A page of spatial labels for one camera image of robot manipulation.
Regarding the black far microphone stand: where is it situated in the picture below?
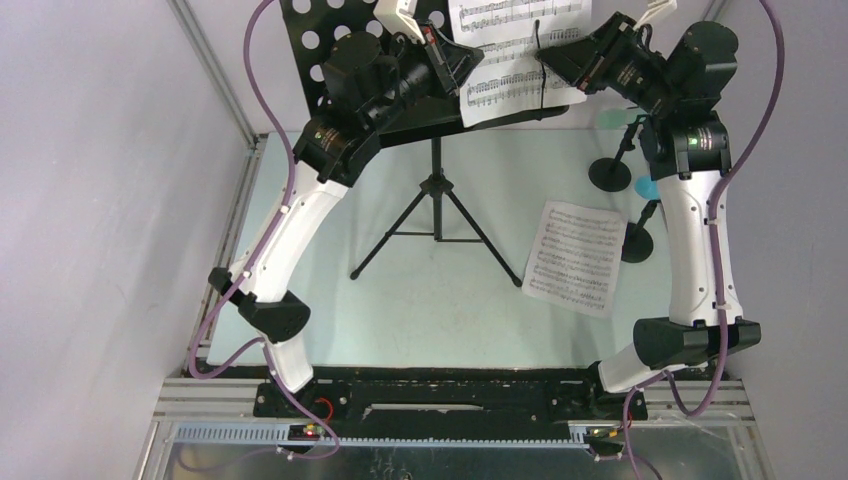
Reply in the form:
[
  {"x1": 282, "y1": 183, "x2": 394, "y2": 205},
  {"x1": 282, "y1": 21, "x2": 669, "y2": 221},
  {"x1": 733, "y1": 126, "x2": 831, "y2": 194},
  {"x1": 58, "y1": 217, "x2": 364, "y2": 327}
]
[{"x1": 588, "y1": 114, "x2": 647, "y2": 193}]

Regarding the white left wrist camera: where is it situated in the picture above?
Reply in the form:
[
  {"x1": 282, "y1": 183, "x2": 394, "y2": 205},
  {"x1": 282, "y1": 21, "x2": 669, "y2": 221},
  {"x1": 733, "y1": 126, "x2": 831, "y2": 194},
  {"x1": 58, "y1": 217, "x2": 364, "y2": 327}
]
[{"x1": 373, "y1": 0, "x2": 425, "y2": 45}]

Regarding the green toy microphone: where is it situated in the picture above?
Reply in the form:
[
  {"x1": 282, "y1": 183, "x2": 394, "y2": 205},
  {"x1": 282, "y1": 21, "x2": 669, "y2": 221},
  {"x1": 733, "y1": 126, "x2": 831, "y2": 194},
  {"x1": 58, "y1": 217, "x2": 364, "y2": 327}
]
[{"x1": 594, "y1": 108, "x2": 645, "y2": 130}]

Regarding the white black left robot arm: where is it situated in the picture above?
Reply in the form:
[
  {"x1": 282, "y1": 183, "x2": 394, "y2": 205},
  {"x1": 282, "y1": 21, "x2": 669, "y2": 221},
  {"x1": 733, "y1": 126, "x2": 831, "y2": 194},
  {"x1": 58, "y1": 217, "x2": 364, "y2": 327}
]
[{"x1": 208, "y1": 22, "x2": 485, "y2": 417}]

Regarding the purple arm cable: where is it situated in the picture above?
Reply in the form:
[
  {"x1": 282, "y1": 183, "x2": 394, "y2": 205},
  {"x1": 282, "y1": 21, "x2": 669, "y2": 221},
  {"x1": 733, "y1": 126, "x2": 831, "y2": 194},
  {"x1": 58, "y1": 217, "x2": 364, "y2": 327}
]
[
  {"x1": 622, "y1": 0, "x2": 787, "y2": 480},
  {"x1": 188, "y1": 0, "x2": 342, "y2": 462}
]

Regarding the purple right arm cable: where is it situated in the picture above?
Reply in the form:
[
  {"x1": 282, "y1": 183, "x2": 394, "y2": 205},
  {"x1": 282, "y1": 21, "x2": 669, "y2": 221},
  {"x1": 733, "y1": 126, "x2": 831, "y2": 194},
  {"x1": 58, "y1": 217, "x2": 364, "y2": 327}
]
[{"x1": 622, "y1": 0, "x2": 787, "y2": 480}]

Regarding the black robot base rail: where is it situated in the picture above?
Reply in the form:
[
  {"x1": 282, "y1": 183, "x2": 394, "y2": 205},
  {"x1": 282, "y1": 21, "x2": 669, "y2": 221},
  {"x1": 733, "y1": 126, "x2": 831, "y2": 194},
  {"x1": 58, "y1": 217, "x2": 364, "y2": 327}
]
[{"x1": 253, "y1": 367, "x2": 648, "y2": 446}]

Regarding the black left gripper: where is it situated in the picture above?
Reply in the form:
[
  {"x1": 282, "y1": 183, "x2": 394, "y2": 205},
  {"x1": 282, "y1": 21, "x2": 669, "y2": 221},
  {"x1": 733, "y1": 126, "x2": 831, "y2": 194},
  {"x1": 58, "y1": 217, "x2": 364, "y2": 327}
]
[{"x1": 364, "y1": 20, "x2": 483, "y2": 134}]

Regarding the black microphone stand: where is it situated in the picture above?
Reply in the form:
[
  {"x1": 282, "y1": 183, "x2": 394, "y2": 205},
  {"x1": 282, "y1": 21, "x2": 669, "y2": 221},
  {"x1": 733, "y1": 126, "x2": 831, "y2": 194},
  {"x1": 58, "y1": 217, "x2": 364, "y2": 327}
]
[
  {"x1": 621, "y1": 200, "x2": 660, "y2": 264},
  {"x1": 588, "y1": 114, "x2": 647, "y2": 193}
]

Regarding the black near microphone stand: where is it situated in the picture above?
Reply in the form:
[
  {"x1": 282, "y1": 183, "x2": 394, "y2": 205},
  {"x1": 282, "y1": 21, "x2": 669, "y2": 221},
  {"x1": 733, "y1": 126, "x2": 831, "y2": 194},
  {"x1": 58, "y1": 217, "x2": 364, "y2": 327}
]
[{"x1": 621, "y1": 200, "x2": 660, "y2": 264}]

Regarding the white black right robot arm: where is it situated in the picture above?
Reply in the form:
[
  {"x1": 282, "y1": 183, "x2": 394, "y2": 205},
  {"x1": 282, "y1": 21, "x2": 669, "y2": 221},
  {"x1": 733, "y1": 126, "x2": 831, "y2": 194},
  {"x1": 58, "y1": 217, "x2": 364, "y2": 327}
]
[{"x1": 536, "y1": 13, "x2": 762, "y2": 418}]

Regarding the blue toy microphone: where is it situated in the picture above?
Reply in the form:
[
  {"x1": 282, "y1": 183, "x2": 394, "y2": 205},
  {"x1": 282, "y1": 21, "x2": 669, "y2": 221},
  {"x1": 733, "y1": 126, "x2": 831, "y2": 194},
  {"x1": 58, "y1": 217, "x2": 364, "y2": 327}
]
[{"x1": 634, "y1": 175, "x2": 660, "y2": 201}]

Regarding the sheet music page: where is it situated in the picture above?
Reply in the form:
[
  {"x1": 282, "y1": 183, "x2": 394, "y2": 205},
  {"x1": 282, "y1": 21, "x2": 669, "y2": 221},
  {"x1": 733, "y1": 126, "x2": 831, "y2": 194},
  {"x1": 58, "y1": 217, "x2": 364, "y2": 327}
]
[
  {"x1": 521, "y1": 200, "x2": 626, "y2": 318},
  {"x1": 448, "y1": 0, "x2": 592, "y2": 127}
]

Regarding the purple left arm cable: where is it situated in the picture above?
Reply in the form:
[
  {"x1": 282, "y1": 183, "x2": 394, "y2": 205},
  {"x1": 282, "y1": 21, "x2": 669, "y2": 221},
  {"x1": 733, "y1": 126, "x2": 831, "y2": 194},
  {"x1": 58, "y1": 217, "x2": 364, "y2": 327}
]
[{"x1": 188, "y1": 0, "x2": 342, "y2": 462}]

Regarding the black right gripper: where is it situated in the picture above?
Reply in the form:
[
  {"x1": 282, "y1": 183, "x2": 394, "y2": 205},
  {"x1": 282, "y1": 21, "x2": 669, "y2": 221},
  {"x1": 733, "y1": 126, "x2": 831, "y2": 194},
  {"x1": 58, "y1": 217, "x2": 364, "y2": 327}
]
[{"x1": 533, "y1": 11, "x2": 677, "y2": 116}]

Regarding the aluminium table frame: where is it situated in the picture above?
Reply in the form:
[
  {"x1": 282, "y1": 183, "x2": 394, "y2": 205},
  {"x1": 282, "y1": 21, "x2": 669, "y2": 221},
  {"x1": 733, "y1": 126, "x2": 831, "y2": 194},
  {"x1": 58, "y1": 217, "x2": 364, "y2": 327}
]
[{"x1": 132, "y1": 0, "x2": 776, "y2": 480}]

